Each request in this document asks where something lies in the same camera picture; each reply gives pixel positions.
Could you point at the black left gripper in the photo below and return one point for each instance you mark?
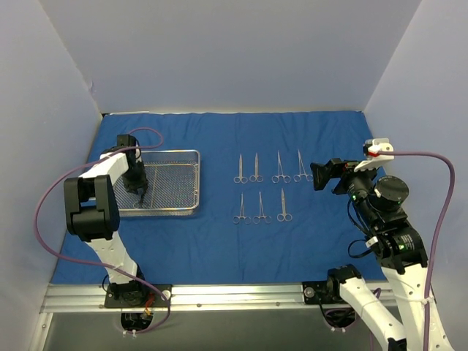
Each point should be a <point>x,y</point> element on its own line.
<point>135,183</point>

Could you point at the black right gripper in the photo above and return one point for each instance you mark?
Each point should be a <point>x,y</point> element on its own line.
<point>340,178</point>

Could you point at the steel clamp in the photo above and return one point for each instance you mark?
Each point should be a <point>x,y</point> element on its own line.
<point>302,173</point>

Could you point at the steel wire mesh basket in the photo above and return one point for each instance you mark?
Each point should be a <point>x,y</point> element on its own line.
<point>173,185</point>

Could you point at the steel forceps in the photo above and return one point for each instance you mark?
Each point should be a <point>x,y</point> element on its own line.
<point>280,176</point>

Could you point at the short steel scissors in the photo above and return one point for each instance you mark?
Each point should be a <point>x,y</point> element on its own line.
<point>284,216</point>

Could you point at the blue surgical wrap cloth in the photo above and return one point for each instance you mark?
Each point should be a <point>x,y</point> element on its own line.
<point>207,248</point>

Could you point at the small steel hemostat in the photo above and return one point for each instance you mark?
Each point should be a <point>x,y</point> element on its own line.
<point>242,217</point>

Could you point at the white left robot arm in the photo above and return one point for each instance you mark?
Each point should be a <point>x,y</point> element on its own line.
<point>92,212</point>

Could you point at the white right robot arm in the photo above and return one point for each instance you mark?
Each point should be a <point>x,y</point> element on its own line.
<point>397,245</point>

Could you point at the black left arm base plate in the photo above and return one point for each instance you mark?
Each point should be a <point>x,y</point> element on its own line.
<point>153,296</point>

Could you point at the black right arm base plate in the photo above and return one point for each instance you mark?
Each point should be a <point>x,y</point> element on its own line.
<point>324,292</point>

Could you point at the aluminium front rail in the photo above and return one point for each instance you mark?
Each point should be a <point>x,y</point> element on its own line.
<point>184,298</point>

